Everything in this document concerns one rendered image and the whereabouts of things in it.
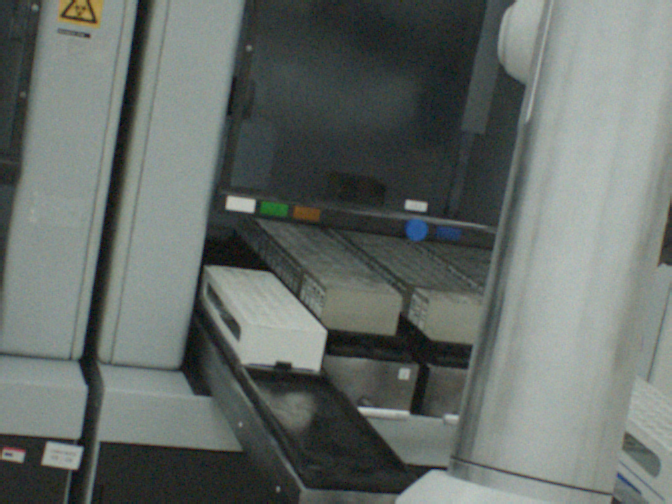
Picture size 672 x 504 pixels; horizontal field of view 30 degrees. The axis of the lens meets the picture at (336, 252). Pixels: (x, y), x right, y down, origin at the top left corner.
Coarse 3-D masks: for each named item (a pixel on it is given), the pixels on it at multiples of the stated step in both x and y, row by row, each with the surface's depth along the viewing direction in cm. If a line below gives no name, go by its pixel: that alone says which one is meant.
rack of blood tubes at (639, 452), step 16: (640, 384) 151; (640, 400) 143; (656, 400) 144; (640, 416) 136; (656, 416) 138; (624, 432) 142; (640, 432) 131; (656, 432) 132; (624, 448) 142; (640, 448) 143; (656, 448) 128; (640, 464) 138; (656, 464) 139; (656, 480) 127; (656, 496) 127
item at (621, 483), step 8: (616, 472) 135; (616, 480) 133; (624, 480) 133; (616, 488) 130; (624, 488) 131; (632, 488) 131; (616, 496) 128; (624, 496) 128; (632, 496) 129; (640, 496) 129
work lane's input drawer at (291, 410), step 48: (192, 336) 170; (240, 384) 146; (288, 384) 150; (336, 384) 149; (240, 432) 140; (288, 432) 133; (336, 432) 136; (288, 480) 121; (336, 480) 119; (384, 480) 121
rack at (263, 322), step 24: (216, 288) 168; (240, 288) 167; (264, 288) 170; (216, 312) 167; (240, 312) 154; (264, 312) 156; (288, 312) 159; (240, 336) 165; (264, 336) 150; (288, 336) 151; (312, 336) 152; (264, 360) 151; (288, 360) 152; (312, 360) 153
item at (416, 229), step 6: (408, 222) 169; (414, 222) 169; (420, 222) 169; (408, 228) 169; (414, 228) 169; (420, 228) 170; (426, 228) 170; (408, 234) 169; (414, 234) 169; (420, 234) 170; (414, 240) 170
